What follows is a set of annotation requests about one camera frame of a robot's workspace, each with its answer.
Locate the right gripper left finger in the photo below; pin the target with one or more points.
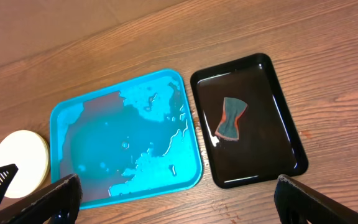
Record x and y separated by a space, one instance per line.
55 203

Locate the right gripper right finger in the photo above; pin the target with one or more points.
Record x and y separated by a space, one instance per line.
297 203

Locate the yellow plate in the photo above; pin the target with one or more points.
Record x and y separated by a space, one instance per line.
29 151

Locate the green-rimmed plate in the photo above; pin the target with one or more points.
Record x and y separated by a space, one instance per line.
46 158

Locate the red sponge with green scourer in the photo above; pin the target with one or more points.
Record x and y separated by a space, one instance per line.
228 127

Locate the black plastic tray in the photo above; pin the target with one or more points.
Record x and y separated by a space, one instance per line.
269 144

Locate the teal plastic tray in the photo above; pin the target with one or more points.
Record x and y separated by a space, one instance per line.
128 141

